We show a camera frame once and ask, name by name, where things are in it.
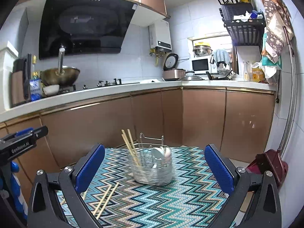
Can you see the white ceramic bowl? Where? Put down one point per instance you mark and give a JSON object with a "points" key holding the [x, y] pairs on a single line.
{"points": [[51, 90]]}

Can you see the metal pot lid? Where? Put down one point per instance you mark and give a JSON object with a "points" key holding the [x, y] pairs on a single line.
{"points": [[190, 76]]}

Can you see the lower kitchen cabinets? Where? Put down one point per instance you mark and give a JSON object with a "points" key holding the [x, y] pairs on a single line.
{"points": [[237, 121]]}

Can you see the gas stove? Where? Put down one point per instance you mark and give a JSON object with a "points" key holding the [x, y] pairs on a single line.
{"points": [[100, 84]]}

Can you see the zigzag knitted table cloth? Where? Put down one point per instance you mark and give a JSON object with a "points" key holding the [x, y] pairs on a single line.
{"points": [[192, 199]]}

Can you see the white ceramic spoon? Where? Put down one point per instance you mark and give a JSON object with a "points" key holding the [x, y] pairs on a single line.
{"points": [[162, 152], [156, 154]]}

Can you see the white water heater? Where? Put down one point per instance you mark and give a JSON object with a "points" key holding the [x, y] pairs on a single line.
{"points": [[159, 36]]}

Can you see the rice cooker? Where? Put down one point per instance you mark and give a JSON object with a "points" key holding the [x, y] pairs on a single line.
{"points": [[170, 70]]}

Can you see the yellow oil bottle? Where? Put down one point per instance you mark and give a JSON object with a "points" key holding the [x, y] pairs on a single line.
{"points": [[257, 72]]}

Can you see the white microwave oven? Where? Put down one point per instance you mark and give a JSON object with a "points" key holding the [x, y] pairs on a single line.
{"points": [[201, 65]]}

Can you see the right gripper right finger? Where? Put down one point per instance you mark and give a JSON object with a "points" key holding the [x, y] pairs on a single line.
{"points": [[264, 209]]}

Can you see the steel pot on microwave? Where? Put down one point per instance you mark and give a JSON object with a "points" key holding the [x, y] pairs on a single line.
{"points": [[202, 49]]}

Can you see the hanging patterned cloth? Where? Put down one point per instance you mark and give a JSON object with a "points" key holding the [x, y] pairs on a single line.
{"points": [[277, 33]]}

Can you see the pink ceramic spoon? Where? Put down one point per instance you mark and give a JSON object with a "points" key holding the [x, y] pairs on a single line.
{"points": [[167, 154]]}

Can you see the white appliance box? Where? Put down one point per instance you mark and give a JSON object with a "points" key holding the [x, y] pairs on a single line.
{"points": [[8, 55]]}

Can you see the black wall dish rack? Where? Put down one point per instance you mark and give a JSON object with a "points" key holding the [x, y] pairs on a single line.
{"points": [[243, 22]]}

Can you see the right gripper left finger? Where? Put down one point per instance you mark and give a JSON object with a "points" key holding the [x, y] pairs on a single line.
{"points": [[44, 206]]}

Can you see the dark red dustpan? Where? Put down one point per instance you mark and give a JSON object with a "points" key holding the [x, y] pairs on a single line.
{"points": [[270, 161]]}

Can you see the metal wok with handle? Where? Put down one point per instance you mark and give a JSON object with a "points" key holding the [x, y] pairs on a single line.
{"points": [[62, 75]]}

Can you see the blue label bottle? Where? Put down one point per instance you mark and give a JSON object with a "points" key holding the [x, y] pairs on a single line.
{"points": [[35, 83]]}

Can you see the wire utensil holder with cup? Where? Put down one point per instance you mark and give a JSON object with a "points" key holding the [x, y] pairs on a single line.
{"points": [[145, 173]]}

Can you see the black range hood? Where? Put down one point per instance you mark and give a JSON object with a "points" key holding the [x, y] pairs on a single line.
{"points": [[84, 26]]}

